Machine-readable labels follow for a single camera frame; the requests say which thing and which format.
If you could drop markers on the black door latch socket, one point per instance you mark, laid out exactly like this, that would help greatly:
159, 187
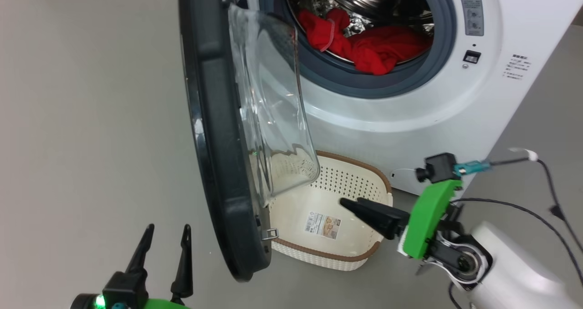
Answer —
472, 57

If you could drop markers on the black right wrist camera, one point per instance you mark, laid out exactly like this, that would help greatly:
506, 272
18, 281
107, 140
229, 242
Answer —
439, 167

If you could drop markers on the cream perforated laundry basket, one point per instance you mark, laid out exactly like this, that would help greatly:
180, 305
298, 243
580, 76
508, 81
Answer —
346, 181

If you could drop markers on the white front-load washing machine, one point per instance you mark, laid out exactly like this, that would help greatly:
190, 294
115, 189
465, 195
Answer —
455, 108

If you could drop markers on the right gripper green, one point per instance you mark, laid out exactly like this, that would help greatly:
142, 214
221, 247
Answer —
430, 218

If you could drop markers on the grey warning label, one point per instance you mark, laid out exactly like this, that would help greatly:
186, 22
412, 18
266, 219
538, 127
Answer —
471, 8

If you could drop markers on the black glass washing machine door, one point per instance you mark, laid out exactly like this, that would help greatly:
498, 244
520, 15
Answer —
214, 131

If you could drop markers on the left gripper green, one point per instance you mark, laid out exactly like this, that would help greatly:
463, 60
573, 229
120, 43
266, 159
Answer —
125, 291

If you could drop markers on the small printed text label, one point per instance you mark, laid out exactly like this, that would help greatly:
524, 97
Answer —
515, 68

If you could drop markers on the metal door latch hook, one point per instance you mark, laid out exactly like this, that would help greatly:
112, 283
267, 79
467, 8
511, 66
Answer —
270, 234

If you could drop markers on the paper label sticker in basket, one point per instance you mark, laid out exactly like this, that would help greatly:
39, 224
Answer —
322, 225

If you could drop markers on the grey rubber door gasket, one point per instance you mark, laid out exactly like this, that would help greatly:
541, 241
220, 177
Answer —
355, 82

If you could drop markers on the red garment with white stripes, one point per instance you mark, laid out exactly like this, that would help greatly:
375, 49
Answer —
382, 49

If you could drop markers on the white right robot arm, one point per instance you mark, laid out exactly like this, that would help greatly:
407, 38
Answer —
519, 272

